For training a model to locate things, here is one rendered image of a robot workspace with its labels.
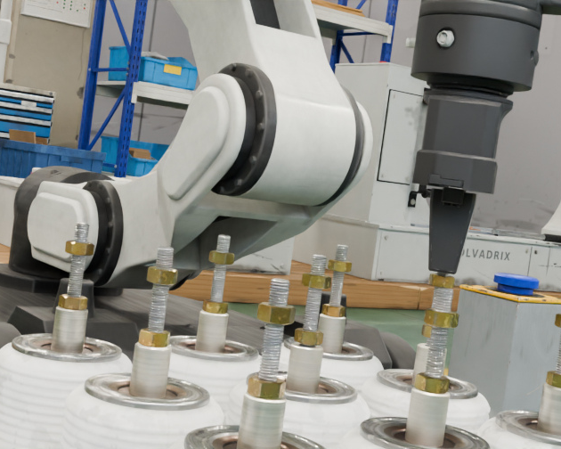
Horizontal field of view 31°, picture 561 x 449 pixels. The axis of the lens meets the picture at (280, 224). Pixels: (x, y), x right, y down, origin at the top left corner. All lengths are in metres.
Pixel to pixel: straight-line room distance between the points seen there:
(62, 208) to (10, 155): 4.05
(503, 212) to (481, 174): 6.63
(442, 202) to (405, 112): 2.67
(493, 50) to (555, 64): 6.50
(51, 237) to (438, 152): 0.80
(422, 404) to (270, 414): 0.11
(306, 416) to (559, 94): 6.55
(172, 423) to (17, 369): 0.15
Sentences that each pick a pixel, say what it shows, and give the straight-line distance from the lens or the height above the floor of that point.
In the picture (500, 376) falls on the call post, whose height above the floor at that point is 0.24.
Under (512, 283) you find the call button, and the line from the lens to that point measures 0.91.
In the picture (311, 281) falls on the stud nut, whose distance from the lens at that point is 0.66.
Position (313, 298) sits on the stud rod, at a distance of 0.67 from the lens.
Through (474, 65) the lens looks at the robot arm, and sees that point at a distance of 0.71.
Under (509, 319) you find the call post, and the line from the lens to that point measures 0.89.
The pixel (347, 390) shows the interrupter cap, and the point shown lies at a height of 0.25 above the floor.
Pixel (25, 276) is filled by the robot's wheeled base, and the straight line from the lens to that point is 1.54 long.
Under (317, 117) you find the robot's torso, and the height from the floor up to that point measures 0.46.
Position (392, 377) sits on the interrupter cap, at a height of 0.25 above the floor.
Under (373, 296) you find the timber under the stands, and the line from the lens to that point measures 3.22.
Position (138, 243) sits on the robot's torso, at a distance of 1.26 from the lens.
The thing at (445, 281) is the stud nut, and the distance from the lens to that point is 0.74.
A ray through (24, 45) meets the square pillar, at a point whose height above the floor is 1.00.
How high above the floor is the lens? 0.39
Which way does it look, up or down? 3 degrees down
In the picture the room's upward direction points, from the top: 8 degrees clockwise
